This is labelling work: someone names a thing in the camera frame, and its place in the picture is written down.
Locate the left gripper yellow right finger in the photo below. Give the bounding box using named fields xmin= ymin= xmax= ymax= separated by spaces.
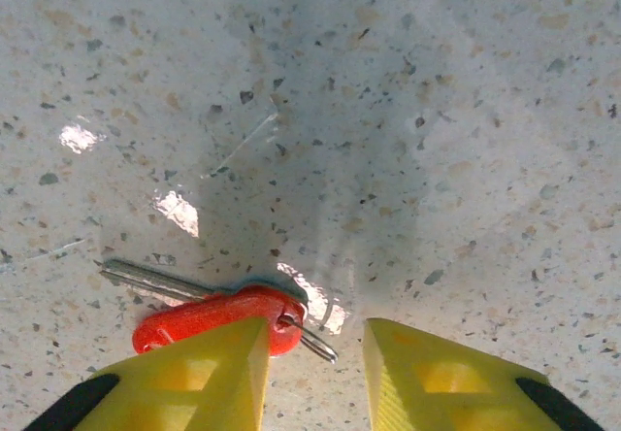
xmin=362 ymin=317 xmax=606 ymax=431

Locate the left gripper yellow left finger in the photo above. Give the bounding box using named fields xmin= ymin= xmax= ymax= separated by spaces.
xmin=22 ymin=316 xmax=271 ymax=431

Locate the red plastic key tag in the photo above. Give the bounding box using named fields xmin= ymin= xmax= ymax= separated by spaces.
xmin=131 ymin=284 xmax=308 ymax=357

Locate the silver key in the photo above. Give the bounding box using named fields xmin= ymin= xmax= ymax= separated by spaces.
xmin=99 ymin=257 xmax=311 ymax=307

